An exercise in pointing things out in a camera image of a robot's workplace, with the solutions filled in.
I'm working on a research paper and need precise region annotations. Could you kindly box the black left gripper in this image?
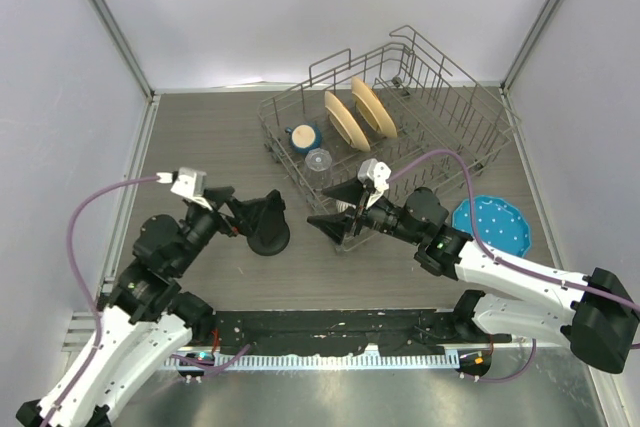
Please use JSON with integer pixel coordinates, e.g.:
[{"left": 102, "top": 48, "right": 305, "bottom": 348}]
[{"left": 172, "top": 186, "right": 268, "bottom": 274}]

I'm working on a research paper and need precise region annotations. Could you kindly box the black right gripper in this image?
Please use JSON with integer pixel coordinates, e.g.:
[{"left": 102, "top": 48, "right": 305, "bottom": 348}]
[{"left": 308, "top": 175, "right": 423, "bottom": 245}]

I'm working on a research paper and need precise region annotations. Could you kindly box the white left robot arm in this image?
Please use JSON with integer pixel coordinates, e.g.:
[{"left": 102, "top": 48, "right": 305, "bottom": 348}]
[{"left": 16, "top": 182, "right": 290, "bottom": 426}]

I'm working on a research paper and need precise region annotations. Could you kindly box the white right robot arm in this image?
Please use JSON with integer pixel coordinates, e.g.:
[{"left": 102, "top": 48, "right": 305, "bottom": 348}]
[{"left": 307, "top": 179, "right": 639, "bottom": 374}]

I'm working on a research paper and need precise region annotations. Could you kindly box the clear drinking glass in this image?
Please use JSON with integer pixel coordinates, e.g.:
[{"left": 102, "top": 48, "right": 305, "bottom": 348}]
[{"left": 305, "top": 148, "right": 333, "bottom": 192}]

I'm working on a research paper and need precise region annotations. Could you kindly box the blue mug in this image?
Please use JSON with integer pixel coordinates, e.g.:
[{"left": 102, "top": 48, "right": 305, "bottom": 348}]
[{"left": 285, "top": 123, "right": 322, "bottom": 155}]

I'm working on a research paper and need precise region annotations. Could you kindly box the cream plate front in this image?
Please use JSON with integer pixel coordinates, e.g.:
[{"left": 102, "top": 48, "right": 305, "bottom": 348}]
[{"left": 324, "top": 91, "right": 370, "bottom": 152}]

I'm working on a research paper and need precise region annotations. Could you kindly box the cream plate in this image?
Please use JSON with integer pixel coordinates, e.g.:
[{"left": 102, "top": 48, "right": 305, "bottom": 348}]
[
  {"left": 324, "top": 91, "right": 370, "bottom": 152},
  {"left": 351, "top": 77, "right": 398, "bottom": 138}
]

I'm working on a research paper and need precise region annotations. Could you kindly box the cream plate rear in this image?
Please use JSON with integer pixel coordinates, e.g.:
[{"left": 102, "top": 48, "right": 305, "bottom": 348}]
[{"left": 351, "top": 77, "right": 398, "bottom": 138}]

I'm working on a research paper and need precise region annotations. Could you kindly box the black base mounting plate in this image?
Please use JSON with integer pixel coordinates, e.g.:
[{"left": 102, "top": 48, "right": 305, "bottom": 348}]
[{"left": 190, "top": 309, "right": 512, "bottom": 357}]

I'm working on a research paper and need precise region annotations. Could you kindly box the blue polka dot plate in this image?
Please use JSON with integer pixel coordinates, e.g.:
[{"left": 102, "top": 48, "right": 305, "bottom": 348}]
[{"left": 474, "top": 195, "right": 532, "bottom": 257}]

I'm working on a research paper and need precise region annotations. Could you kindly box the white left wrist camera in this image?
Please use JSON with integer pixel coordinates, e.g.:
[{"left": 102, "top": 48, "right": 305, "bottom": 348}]
[{"left": 157, "top": 167, "right": 211, "bottom": 210}]

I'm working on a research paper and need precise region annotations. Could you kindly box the grey wire dish rack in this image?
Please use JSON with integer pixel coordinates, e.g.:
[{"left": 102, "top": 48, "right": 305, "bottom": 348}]
[{"left": 258, "top": 25, "right": 520, "bottom": 215}]

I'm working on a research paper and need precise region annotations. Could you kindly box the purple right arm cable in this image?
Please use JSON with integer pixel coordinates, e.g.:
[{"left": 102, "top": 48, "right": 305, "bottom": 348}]
[{"left": 387, "top": 149, "right": 640, "bottom": 382}]

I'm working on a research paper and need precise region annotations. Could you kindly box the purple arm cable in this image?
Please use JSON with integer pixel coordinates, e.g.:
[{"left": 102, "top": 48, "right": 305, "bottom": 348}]
[
  {"left": 387, "top": 149, "right": 640, "bottom": 382},
  {"left": 47, "top": 174, "right": 251, "bottom": 427}
]

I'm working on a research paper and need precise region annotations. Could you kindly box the white cable duct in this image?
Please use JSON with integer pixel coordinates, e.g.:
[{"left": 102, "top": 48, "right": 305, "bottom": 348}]
[{"left": 164, "top": 351, "right": 460, "bottom": 371}]

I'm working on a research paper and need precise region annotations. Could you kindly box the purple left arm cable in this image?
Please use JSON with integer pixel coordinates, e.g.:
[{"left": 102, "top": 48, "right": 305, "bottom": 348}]
[{"left": 47, "top": 174, "right": 251, "bottom": 427}]

